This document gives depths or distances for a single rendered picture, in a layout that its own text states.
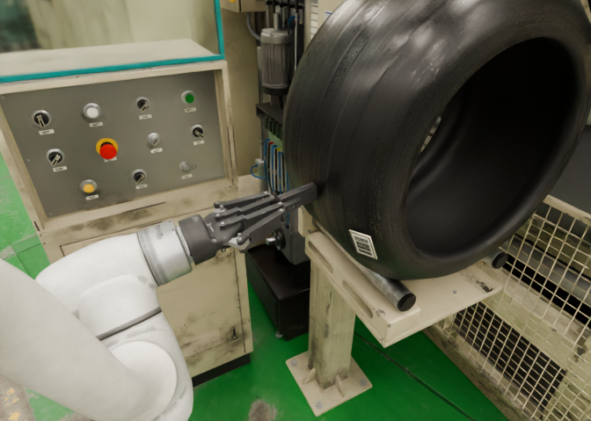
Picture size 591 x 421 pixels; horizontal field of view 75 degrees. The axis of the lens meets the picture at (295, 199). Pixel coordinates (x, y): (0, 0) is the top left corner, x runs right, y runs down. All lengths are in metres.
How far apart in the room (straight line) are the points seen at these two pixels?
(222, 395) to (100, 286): 1.24
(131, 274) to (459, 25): 0.56
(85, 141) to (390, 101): 0.80
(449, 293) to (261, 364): 1.03
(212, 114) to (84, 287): 0.69
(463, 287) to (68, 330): 0.89
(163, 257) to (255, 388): 1.24
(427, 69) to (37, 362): 0.53
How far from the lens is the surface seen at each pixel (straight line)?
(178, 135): 1.15
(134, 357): 0.56
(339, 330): 1.48
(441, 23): 0.60
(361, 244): 0.66
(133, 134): 1.13
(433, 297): 1.01
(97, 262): 0.60
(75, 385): 0.40
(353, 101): 0.58
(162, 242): 0.60
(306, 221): 1.03
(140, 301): 0.60
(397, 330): 0.89
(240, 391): 1.77
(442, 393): 1.85
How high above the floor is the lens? 1.50
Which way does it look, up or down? 32 degrees down
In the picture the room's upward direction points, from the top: straight up
